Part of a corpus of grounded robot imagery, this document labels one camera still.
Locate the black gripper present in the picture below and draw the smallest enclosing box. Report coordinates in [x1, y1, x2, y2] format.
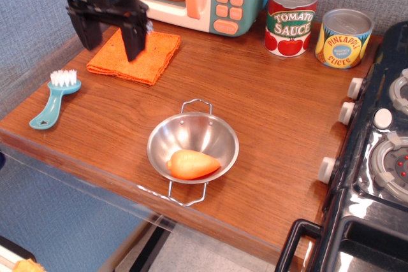
[67, 0, 153, 62]

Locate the orange towel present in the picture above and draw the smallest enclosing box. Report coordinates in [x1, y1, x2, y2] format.
[86, 29, 181, 85]

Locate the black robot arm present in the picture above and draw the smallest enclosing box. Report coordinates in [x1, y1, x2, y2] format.
[66, 0, 150, 62]

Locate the teal dish brush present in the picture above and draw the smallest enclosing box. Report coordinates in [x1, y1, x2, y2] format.
[29, 69, 82, 130]

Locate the orange toy carrot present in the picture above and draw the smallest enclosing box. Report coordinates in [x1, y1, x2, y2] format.
[166, 150, 221, 180]

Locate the tomato sauce can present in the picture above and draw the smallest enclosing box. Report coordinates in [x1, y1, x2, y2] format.
[264, 0, 318, 57]

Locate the pineapple slices can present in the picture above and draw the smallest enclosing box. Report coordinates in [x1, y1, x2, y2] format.
[315, 8, 374, 69]

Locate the white stove knob middle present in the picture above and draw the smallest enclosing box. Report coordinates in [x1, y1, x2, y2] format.
[338, 102, 355, 125]

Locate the white stove knob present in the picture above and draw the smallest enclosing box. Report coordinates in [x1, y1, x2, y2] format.
[338, 102, 355, 125]
[347, 78, 364, 100]
[317, 157, 337, 184]

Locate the white stove knob rear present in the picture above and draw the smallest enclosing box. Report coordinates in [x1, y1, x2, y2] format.
[347, 78, 364, 100]

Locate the orange fuzzy object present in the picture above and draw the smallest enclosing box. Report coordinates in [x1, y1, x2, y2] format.
[12, 259, 45, 272]

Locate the white stove knob front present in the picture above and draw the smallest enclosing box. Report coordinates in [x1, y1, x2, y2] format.
[317, 157, 337, 184]

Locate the black toy stove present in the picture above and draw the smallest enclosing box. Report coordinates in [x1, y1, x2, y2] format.
[275, 22, 407, 271]

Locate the steel bowl with handles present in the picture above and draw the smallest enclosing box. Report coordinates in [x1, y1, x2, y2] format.
[147, 99, 240, 207]

